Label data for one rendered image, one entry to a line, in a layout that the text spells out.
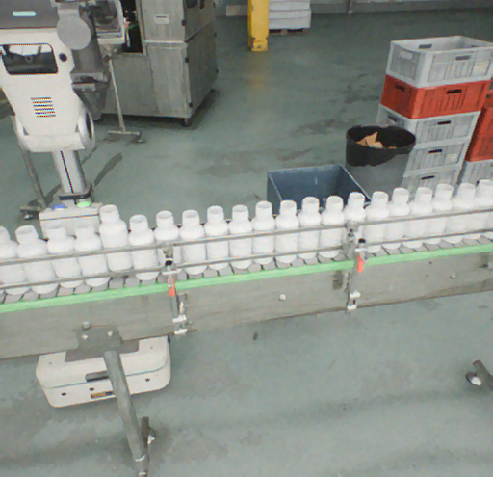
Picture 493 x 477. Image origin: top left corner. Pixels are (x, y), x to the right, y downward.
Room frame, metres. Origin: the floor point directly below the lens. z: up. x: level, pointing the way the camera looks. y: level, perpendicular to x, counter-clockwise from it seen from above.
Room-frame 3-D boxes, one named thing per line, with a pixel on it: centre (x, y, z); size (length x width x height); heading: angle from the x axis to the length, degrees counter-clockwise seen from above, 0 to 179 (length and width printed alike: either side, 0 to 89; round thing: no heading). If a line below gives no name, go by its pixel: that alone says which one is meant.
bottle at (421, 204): (0.90, -0.45, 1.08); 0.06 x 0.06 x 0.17
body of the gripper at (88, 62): (0.91, 0.34, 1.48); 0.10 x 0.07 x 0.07; 10
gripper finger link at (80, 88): (0.89, 0.34, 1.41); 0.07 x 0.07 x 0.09; 10
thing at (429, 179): (3.05, -1.36, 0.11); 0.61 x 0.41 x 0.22; 106
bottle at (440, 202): (0.92, -0.50, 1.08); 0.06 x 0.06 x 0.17
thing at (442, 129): (3.05, -1.36, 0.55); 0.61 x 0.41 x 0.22; 108
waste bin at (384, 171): (2.57, -0.88, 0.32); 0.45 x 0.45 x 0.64
